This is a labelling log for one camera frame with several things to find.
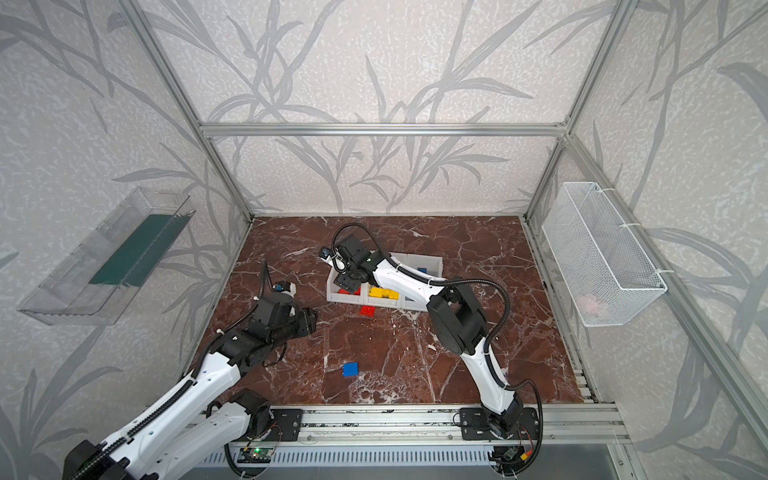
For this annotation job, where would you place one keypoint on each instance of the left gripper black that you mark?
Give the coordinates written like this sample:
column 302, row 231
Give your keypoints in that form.
column 274, row 305

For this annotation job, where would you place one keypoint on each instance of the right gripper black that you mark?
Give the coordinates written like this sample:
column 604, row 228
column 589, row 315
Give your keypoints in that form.
column 346, row 264

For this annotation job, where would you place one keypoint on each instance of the long yellow lego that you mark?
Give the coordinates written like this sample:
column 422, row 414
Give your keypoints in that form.
column 382, row 293

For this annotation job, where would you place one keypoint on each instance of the long red lego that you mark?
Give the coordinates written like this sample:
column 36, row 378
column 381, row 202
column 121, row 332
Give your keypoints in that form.
column 356, row 293

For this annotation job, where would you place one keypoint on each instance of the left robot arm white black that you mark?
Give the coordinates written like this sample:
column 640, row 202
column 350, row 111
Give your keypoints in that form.
column 229, row 356

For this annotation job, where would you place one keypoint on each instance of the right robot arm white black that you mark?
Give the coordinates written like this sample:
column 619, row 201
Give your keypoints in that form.
column 458, row 319

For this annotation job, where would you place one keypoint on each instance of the white three-compartment sorting bin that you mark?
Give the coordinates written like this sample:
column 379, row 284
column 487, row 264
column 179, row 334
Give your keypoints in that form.
column 413, row 295

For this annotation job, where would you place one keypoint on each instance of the left controller board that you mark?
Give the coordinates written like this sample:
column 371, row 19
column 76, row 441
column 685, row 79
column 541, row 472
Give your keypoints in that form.
column 254, row 455

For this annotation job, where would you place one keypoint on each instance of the pink object in basket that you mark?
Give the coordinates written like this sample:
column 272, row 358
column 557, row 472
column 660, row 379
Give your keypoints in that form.
column 591, row 305

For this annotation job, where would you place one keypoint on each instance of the right controller wiring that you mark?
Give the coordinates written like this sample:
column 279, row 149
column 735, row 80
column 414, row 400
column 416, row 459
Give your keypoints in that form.
column 516, row 454

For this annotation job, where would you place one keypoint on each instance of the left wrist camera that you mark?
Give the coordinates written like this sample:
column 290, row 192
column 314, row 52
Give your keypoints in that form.
column 285, row 287

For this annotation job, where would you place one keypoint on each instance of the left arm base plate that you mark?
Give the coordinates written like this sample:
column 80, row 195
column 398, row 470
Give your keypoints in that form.
column 277, row 425

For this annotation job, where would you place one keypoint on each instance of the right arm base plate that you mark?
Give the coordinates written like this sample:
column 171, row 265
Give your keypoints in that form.
column 475, row 425

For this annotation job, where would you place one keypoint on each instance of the clear plastic wall tray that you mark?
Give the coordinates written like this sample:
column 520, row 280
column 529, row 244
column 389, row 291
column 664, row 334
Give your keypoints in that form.
column 95, row 284

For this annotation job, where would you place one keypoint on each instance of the white wire mesh basket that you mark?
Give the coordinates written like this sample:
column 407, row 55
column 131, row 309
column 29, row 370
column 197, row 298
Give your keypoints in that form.
column 598, row 254

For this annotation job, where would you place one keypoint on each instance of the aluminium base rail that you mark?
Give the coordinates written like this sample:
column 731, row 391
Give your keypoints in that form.
column 374, row 425

